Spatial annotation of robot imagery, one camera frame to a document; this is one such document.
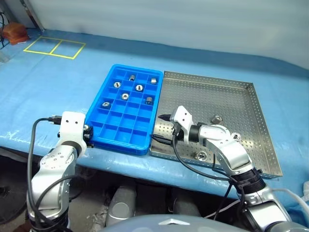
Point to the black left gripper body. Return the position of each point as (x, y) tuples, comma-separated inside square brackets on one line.
[(88, 134)]

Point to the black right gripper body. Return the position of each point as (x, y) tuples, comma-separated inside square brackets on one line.
[(178, 133)]

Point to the metal nut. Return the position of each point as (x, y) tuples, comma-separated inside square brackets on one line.
[(236, 136), (216, 119)]

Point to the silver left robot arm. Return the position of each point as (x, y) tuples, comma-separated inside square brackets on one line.
[(55, 162)]

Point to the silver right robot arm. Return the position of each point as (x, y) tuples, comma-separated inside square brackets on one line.
[(229, 149)]

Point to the blue plastic compartment tray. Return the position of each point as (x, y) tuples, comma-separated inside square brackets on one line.
[(125, 125)]

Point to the metal nut in tray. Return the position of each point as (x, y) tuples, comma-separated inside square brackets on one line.
[(216, 119)]

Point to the perforated steel tray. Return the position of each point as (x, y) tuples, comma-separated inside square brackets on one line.
[(217, 96)]

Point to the blue plastic table cover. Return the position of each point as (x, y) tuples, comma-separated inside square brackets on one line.
[(48, 84)]

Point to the dark rounded shape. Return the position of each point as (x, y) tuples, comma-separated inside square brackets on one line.
[(186, 205)]

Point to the grey rounded cylinder shape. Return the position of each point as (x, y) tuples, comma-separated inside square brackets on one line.
[(120, 205)]

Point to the grey robot torso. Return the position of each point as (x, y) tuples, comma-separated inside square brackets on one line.
[(144, 226)]

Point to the orange block on white base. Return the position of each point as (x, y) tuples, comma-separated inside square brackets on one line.
[(14, 32)]

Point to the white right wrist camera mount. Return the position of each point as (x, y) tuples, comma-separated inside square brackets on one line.
[(182, 116)]

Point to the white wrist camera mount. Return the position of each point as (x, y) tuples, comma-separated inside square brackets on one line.
[(182, 116), (71, 125)]

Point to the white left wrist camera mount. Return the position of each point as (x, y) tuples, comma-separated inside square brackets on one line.
[(71, 125)]

